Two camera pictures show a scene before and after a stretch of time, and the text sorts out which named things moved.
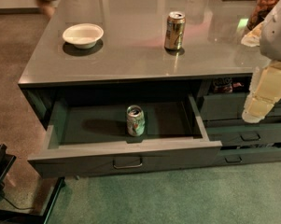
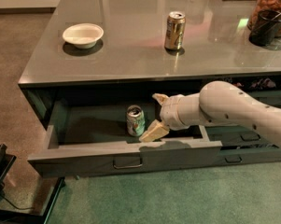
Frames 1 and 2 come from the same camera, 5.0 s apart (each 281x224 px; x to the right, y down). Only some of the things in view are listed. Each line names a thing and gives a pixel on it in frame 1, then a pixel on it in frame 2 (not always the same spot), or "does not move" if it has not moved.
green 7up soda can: x=135 y=121 does not move
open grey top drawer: x=102 y=136 does not move
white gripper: x=276 y=36 to x=172 y=112
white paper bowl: x=84 y=35 does not move
